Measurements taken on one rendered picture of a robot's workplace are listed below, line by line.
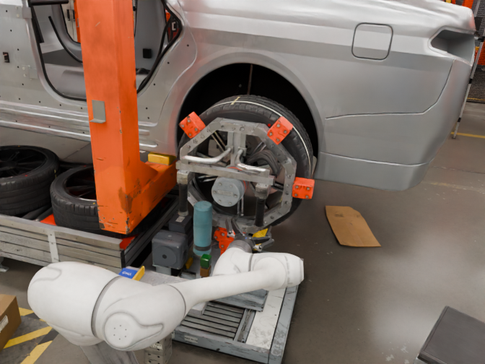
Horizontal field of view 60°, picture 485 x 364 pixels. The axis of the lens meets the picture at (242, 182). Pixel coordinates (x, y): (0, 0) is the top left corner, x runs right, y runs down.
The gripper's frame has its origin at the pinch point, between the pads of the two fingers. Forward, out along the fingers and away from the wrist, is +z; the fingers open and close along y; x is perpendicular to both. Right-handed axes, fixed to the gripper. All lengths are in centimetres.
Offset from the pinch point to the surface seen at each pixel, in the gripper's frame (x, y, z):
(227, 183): 3.4, -17.3, 13.8
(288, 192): 4.9, 8.1, 28.4
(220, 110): 23, -36, 36
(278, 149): 21.9, -4.2, 28.0
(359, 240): -57, 75, 135
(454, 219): -33, 148, 198
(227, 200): -4.4, -14.3, 14.0
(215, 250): -66, -13, 59
